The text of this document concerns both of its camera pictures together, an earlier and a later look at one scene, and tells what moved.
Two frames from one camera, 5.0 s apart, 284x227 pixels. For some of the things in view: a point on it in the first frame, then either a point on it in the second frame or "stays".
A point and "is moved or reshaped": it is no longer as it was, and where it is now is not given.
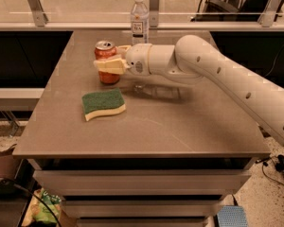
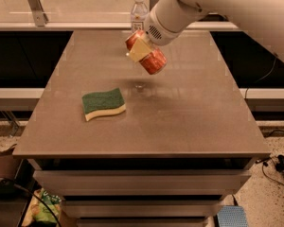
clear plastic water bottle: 139,21 stays
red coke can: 103,50 is moved or reshaped
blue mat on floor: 232,216 stays
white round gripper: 138,61 to 159,33
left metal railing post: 35,5 stays
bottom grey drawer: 142,222 stays
